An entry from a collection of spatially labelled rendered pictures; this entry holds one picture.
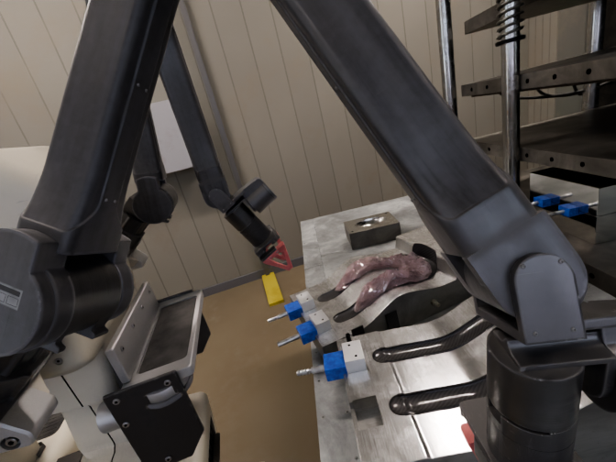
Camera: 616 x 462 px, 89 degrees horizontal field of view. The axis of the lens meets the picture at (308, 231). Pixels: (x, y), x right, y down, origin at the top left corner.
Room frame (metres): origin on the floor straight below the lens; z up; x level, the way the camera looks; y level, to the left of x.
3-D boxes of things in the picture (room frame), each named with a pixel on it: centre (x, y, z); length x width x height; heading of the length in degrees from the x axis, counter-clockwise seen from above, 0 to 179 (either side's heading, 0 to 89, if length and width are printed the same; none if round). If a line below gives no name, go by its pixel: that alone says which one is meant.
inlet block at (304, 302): (0.73, 0.10, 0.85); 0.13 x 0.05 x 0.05; 105
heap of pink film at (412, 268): (0.75, -0.17, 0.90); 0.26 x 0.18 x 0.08; 105
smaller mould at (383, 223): (1.20, -0.26, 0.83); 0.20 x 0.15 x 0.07; 88
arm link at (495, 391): (0.17, -0.14, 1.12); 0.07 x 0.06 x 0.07; 81
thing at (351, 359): (0.47, 0.02, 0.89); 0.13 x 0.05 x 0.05; 87
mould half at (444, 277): (0.76, -0.17, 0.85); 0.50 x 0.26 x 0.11; 105
